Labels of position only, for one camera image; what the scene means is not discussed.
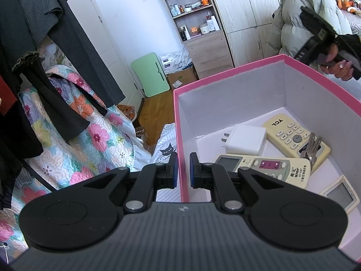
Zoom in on red cloth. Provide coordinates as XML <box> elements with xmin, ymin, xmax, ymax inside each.
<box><xmin>0</xmin><ymin>75</ymin><xmax>17</xmax><ymax>116</ymax></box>

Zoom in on cream remote control pink buttons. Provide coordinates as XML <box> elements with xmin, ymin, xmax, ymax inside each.
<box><xmin>214</xmin><ymin>154</ymin><xmax>311</xmax><ymax>190</ymax></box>

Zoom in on bunch of metal keys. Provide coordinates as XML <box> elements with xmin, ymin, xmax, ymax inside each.
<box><xmin>299</xmin><ymin>132</ymin><xmax>322</xmax><ymax>166</ymax></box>

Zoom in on small glass bottles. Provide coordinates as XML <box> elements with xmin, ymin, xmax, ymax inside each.
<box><xmin>169</xmin><ymin>3</ymin><xmax>185</xmax><ymax>17</ymax></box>

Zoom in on white power adapter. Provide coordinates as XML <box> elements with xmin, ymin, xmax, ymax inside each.
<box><xmin>221</xmin><ymin>124</ymin><xmax>267</xmax><ymax>156</ymax></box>

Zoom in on white door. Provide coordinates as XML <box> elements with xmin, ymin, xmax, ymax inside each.
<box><xmin>60</xmin><ymin>0</ymin><xmax>144</xmax><ymax>110</ymax></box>

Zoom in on white printed bed sheet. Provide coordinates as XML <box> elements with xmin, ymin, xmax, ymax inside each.
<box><xmin>154</xmin><ymin>124</ymin><xmax>182</xmax><ymax>204</ymax></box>

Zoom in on brown cardboard box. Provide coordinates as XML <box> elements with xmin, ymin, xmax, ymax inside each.
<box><xmin>166</xmin><ymin>66</ymin><xmax>199</xmax><ymax>88</ymax></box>

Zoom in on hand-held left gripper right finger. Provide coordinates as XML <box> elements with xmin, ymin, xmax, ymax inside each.
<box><xmin>190</xmin><ymin>152</ymin><xmax>285</xmax><ymax>214</ymax></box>

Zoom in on pink cardboard box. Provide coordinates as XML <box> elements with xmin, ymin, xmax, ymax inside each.
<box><xmin>173</xmin><ymin>55</ymin><xmax>361</xmax><ymax>263</ymax></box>

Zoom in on green folding table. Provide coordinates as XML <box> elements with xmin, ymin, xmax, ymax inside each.
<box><xmin>130</xmin><ymin>52</ymin><xmax>171</xmax><ymax>98</ymax></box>

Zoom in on white remote control large display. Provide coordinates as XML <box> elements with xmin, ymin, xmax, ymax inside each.
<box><xmin>319</xmin><ymin>174</ymin><xmax>360</xmax><ymax>214</ymax></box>

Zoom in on white bottle pair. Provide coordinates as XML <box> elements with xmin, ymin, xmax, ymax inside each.
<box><xmin>206</xmin><ymin>15</ymin><xmax>220</xmax><ymax>31</ymax></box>

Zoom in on floral quilt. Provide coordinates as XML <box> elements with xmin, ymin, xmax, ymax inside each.
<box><xmin>0</xmin><ymin>41</ymin><xmax>153</xmax><ymax>249</ymax></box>

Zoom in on black hanging garment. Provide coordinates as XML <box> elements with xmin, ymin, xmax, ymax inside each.
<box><xmin>0</xmin><ymin>0</ymin><xmax>91</xmax><ymax>209</ymax></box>

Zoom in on light wooden wardrobe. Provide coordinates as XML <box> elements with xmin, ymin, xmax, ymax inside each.
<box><xmin>203</xmin><ymin>0</ymin><xmax>299</xmax><ymax>68</ymax></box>

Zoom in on dark grey hanging garment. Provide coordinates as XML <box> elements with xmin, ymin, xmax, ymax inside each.
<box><xmin>15</xmin><ymin>0</ymin><xmax>126</xmax><ymax>109</ymax></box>

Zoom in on grey puffer jacket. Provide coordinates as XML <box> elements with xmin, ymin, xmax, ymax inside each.
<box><xmin>266</xmin><ymin>0</ymin><xmax>353</xmax><ymax>63</ymax></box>

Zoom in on person's right hand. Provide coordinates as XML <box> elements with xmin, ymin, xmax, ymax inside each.
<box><xmin>324</xmin><ymin>44</ymin><xmax>354</xmax><ymax>81</ymax></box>

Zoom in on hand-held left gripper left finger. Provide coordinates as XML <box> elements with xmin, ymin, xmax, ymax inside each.
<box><xmin>83</xmin><ymin>152</ymin><xmax>179</xmax><ymax>214</ymax></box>

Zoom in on wooden shelf cabinet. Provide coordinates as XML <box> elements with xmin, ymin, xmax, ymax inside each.
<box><xmin>154</xmin><ymin>0</ymin><xmax>234</xmax><ymax>79</ymax></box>

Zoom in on clear bag of white boxes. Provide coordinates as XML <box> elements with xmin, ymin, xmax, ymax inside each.
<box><xmin>159</xmin><ymin>48</ymin><xmax>194</xmax><ymax>74</ymax></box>

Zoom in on yellowish remote control grey button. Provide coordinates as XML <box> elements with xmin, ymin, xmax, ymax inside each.
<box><xmin>262</xmin><ymin>114</ymin><xmax>331</xmax><ymax>175</ymax></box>

